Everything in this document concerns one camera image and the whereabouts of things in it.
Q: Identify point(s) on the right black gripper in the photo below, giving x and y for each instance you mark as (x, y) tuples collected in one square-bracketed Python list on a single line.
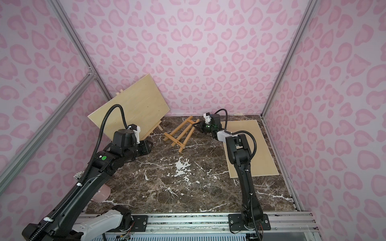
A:
[(203, 127)]

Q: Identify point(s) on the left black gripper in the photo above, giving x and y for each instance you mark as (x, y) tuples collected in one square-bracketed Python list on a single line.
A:
[(145, 147)]

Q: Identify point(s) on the wooden easel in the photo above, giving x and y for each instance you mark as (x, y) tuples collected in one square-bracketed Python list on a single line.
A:
[(144, 108), (181, 134)]

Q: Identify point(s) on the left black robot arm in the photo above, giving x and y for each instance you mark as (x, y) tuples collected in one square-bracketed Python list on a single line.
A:
[(57, 226)]

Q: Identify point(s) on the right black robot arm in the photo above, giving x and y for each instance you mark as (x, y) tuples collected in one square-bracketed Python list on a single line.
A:
[(241, 148)]

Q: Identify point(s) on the pink pencil cup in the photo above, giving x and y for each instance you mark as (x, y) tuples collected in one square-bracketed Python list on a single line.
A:
[(102, 194)]

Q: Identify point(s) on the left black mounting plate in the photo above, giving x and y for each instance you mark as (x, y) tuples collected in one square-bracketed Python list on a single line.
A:
[(135, 223)]

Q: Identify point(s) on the black mounting plate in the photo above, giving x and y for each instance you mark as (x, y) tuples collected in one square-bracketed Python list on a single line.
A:
[(236, 223), (135, 223)]

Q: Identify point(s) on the left diagonal aluminium strut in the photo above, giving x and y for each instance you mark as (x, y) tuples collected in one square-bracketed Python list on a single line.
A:
[(19, 161)]

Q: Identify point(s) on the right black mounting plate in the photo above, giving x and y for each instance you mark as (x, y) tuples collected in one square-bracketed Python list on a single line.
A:
[(236, 223)]

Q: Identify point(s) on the right corner aluminium profile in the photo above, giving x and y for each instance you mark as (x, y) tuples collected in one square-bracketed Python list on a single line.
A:
[(310, 10)]

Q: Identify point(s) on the corner aluminium profile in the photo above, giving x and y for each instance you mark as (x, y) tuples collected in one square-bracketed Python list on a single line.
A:
[(310, 10), (65, 21)]

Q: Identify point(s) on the left corner aluminium profile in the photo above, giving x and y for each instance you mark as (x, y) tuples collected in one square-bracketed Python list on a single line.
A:
[(65, 21)]

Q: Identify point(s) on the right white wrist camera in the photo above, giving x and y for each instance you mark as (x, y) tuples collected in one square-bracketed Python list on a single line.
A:
[(207, 117)]

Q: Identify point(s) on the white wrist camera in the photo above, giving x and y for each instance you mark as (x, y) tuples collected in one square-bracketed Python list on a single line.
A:
[(207, 117), (136, 129)]

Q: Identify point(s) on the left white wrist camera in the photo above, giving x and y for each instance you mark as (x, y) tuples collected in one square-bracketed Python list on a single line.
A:
[(136, 129)]

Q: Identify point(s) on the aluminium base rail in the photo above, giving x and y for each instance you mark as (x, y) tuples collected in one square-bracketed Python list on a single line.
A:
[(203, 226)]

